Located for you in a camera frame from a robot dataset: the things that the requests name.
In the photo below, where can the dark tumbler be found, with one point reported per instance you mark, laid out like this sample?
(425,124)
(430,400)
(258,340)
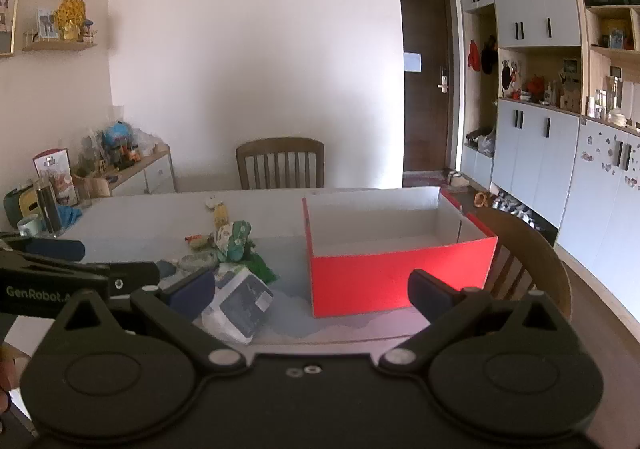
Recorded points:
(48,211)

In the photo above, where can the gold ornament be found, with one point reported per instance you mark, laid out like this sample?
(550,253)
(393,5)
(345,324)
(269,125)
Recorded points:
(70,16)

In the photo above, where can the orange slippers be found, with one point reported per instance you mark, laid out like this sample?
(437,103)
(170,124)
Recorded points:
(483,199)

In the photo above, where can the dark green container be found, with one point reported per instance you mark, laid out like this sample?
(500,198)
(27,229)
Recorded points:
(17,206)

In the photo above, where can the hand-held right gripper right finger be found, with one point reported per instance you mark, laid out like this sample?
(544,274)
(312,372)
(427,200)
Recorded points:
(431,291)

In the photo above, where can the wooden stand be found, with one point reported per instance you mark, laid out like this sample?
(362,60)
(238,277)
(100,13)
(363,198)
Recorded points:
(95,189)

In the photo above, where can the straight-back wooden chair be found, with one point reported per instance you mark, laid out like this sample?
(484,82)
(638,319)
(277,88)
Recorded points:
(280,164)

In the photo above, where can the green packet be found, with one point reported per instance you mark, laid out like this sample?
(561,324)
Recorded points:
(260,269)

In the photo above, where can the silver foil packet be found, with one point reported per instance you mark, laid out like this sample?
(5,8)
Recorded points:
(215,324)

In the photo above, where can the white cabinet with stickers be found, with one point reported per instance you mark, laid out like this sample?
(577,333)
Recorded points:
(595,214)

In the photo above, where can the clear plastic bag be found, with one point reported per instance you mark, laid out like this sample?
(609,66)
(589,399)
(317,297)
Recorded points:
(145,143)

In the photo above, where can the red and white box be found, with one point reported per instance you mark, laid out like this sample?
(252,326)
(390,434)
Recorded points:
(57,174)

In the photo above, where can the red cardboard box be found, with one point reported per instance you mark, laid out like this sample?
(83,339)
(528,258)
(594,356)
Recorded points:
(380,279)

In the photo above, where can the grey plastic bag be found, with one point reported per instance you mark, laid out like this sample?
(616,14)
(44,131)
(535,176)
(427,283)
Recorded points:
(485,143)

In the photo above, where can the person's left hand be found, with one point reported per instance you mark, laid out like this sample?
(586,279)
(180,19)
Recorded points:
(6,381)

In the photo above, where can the wooden wall shelf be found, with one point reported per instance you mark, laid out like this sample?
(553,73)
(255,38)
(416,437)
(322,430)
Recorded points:
(60,47)

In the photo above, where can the patterned table mat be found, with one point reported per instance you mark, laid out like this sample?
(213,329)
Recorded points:
(290,314)

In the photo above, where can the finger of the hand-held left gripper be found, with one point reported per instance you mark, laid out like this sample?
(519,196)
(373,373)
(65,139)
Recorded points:
(55,250)
(132,275)

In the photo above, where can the round-back wooden chair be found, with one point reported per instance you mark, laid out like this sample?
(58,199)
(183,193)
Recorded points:
(530,249)

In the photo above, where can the white wooden sideboard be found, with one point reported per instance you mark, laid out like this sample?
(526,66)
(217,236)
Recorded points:
(155,176)

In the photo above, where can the small photo card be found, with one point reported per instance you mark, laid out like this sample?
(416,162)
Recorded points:
(46,23)

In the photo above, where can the blue cloth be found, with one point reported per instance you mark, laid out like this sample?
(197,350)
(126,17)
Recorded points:
(71,216)

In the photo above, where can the olive plush toy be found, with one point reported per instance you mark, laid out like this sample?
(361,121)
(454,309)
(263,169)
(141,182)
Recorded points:
(200,261)

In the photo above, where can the orange grey snack packet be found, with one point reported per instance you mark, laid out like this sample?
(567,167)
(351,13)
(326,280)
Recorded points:
(245,301)

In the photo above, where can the white lower cabinets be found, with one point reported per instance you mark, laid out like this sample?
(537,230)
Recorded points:
(530,169)

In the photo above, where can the yellow carton box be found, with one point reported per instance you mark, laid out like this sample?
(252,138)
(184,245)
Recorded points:
(221,220)

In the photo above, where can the brown door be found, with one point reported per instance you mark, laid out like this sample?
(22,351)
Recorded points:
(425,129)

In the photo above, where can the pink door rug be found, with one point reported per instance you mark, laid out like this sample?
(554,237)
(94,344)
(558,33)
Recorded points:
(425,180)

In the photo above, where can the white paper notice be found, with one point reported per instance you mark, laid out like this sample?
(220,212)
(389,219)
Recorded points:
(412,62)

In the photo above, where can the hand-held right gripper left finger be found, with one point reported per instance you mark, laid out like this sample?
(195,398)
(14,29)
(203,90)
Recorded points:
(192,291)

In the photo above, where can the row of bottles and jars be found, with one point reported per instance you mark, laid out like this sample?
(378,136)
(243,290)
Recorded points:
(617,99)

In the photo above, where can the beige slippers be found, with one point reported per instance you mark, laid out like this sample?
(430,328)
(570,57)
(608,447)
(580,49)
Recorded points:
(455,179)

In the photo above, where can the green and white plush doll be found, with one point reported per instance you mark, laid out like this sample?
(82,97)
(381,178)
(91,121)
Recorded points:
(232,241)

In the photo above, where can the blue globe toy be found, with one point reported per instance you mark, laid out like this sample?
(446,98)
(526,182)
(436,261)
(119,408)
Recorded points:
(116,134)

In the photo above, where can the row of silver shoes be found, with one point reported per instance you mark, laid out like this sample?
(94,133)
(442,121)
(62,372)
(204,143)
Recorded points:
(515,211)

